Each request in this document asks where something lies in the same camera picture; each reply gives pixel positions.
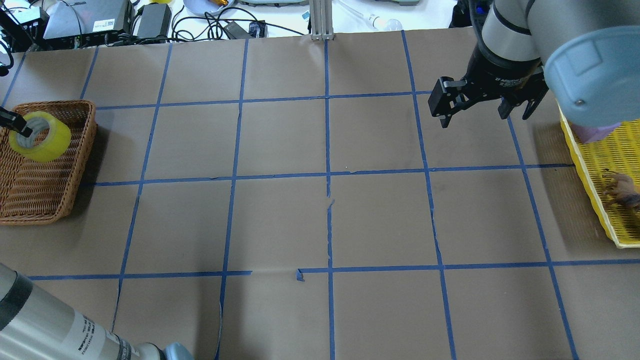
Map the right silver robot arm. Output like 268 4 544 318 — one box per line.
428 0 640 128

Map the black power adapter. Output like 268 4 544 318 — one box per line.
222 22 255 40

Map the brown toy animal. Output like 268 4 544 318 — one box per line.
601 171 640 213

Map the aluminium frame post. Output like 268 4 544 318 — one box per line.
308 0 335 41

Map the brown wicker basket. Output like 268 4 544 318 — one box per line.
1 99 98 226

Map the white light bulb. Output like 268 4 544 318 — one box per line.
366 14 403 32

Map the yellow plastic basket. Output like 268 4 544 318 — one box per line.
559 107 640 249

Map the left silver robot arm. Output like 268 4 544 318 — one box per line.
0 109 194 360

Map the purple cube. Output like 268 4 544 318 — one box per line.
569 122 622 144

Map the blue bowl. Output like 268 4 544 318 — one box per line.
183 0 236 17

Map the yellow tape roll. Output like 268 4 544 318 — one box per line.
8 111 72 163

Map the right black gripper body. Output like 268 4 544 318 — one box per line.
453 47 549 111

